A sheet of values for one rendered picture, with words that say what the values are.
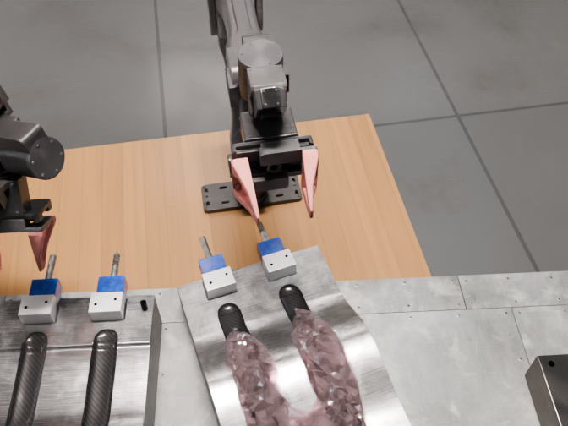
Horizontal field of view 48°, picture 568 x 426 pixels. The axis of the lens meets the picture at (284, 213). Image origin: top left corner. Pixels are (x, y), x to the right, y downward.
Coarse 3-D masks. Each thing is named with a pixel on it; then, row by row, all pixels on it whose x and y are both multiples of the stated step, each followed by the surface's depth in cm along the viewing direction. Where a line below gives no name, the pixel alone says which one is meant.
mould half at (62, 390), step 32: (0, 320) 101; (64, 320) 101; (128, 320) 101; (160, 320) 109; (0, 352) 98; (64, 352) 98; (128, 352) 98; (0, 384) 95; (64, 384) 95; (128, 384) 95; (0, 416) 92; (64, 416) 92; (128, 416) 92
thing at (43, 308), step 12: (48, 264) 107; (48, 276) 105; (36, 288) 103; (48, 288) 103; (60, 288) 105; (24, 300) 100; (36, 300) 100; (48, 300) 100; (24, 312) 99; (36, 312) 99; (48, 312) 99; (24, 324) 100
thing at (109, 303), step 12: (108, 276) 104; (120, 276) 104; (108, 288) 103; (120, 288) 103; (96, 300) 100; (108, 300) 100; (120, 300) 100; (96, 312) 99; (108, 312) 99; (120, 312) 99
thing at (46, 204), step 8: (0, 176) 86; (8, 176) 86; (16, 176) 88; (32, 200) 93; (40, 200) 92; (48, 200) 92; (32, 208) 90; (40, 208) 89; (48, 208) 92; (8, 216) 87; (16, 216) 87; (24, 216) 87; (32, 216) 87; (40, 216) 88
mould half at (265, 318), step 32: (320, 256) 113; (192, 288) 109; (256, 288) 109; (320, 288) 109; (192, 320) 105; (256, 320) 105; (288, 320) 104; (352, 320) 101; (224, 352) 99; (288, 352) 97; (352, 352) 97; (224, 384) 93; (288, 384) 94; (384, 384) 95; (224, 416) 91; (384, 416) 93
